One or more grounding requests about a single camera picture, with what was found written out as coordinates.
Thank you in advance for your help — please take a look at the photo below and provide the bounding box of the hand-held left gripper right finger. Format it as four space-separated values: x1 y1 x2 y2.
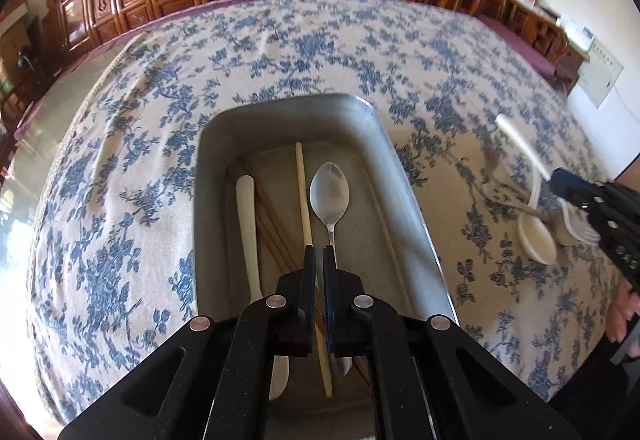
322 245 583 440

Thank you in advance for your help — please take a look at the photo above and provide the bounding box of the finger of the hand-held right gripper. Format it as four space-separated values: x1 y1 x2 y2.
565 194 608 211
550 168 608 195

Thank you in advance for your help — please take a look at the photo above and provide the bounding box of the large white plastic spoon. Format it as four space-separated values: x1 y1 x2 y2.
517 165 557 265

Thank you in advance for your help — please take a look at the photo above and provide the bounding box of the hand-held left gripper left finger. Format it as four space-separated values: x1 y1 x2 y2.
57 245 318 440

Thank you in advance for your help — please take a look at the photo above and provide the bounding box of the white tabletop device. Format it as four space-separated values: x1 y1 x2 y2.
570 22 596 44

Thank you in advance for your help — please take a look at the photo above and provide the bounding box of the metal rectangular tray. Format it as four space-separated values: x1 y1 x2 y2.
195 93 461 440

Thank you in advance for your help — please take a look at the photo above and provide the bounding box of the white plastic knife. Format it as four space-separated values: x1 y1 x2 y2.
235 175 291 402

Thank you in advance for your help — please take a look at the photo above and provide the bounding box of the metal spoon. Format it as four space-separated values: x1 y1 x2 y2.
308 162 353 378

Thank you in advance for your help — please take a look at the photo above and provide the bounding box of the wooden side table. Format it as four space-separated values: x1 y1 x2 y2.
552 14 587 88

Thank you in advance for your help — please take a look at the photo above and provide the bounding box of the dark brown chopstick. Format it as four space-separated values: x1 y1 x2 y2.
235 159 303 271
226 160 296 275

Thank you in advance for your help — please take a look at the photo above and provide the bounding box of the blue floral tablecloth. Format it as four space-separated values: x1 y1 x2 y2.
30 0 623 426

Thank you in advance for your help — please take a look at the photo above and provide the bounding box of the purple armchair cushion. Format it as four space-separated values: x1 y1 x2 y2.
480 17 556 75

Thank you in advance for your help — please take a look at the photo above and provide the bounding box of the person's right hand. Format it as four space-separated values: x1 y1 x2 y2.
605 281 640 345

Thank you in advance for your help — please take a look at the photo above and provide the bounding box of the metal fork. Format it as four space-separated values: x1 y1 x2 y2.
482 155 556 223

